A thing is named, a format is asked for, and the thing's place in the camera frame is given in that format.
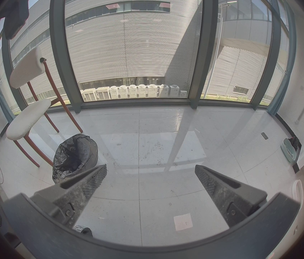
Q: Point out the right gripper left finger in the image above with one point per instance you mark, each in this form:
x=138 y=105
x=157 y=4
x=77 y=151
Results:
x=73 y=195

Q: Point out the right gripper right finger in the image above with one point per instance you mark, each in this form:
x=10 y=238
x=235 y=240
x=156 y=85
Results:
x=230 y=198

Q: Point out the black plastic bag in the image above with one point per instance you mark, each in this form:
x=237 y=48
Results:
x=87 y=150

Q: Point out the white round container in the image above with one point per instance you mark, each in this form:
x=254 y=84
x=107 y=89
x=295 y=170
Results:
x=297 y=190

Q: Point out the white cushioned wooden chair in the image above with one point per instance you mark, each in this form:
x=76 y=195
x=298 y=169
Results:
x=28 y=117

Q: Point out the blue-green curtain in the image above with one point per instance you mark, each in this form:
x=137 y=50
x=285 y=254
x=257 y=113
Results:
x=291 y=50
x=3 y=101

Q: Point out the window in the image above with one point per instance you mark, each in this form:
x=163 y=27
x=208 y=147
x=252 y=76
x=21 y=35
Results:
x=207 y=50

